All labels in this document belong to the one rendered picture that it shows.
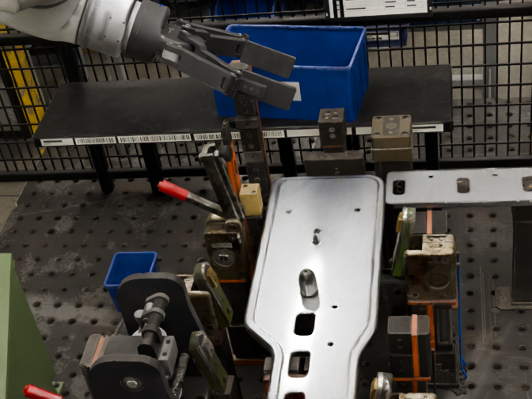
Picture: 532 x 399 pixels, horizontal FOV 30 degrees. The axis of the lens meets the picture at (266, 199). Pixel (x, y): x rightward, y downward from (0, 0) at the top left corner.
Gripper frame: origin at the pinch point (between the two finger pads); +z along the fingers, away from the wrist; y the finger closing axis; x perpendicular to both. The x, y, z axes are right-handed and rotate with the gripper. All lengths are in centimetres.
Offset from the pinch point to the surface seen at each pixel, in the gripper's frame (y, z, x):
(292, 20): -89, 6, -12
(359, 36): -82, 19, -9
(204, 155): -34.7, -4.7, -26.9
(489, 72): -232, 92, -37
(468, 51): -282, 95, -42
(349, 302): -24, 26, -39
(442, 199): -47, 40, -25
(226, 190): -36.2, 0.9, -32.4
